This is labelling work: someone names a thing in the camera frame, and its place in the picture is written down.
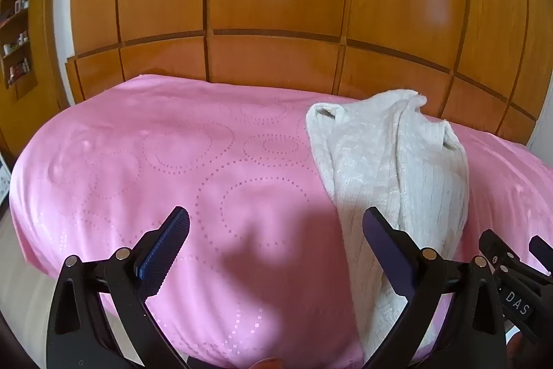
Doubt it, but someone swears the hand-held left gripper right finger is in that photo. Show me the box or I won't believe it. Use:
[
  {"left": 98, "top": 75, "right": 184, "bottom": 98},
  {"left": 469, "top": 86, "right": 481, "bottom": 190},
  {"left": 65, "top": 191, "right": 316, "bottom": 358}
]
[{"left": 362, "top": 207, "right": 506, "bottom": 369}]

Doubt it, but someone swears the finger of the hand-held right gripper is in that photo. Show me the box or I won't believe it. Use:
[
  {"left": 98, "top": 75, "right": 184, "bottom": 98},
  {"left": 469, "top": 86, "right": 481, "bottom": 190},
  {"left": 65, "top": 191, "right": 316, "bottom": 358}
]
[
  {"left": 478, "top": 228, "right": 520, "bottom": 267},
  {"left": 529, "top": 235, "right": 553, "bottom": 267}
]

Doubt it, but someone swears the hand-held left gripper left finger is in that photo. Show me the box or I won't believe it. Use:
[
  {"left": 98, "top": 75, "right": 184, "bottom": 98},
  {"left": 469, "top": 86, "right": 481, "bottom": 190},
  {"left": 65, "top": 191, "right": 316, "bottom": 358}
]
[{"left": 45, "top": 205, "right": 191, "bottom": 369}]

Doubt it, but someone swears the white knitted garment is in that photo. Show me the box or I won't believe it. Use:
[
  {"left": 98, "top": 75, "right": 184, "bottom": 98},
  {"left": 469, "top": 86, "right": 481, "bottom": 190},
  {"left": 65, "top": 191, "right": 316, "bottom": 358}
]
[{"left": 305, "top": 91, "right": 470, "bottom": 358}]

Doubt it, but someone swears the pink bed cover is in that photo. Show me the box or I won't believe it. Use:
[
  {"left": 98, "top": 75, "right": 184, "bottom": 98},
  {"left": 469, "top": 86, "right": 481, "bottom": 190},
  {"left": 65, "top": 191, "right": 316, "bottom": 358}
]
[{"left": 9, "top": 74, "right": 553, "bottom": 367}]

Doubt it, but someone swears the wooden wall shelf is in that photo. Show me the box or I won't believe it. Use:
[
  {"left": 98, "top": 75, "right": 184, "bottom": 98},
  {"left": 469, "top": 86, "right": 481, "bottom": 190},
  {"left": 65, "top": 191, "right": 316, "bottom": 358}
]
[{"left": 0, "top": 0, "right": 40, "bottom": 90}]

